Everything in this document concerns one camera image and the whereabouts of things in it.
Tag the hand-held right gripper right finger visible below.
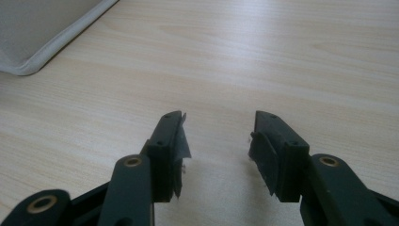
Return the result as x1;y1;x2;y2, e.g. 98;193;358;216
248;110;311;203

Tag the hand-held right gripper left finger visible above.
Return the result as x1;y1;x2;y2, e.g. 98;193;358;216
145;110;192;203

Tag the grey fabric storage box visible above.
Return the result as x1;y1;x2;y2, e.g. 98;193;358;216
0;0;120;76

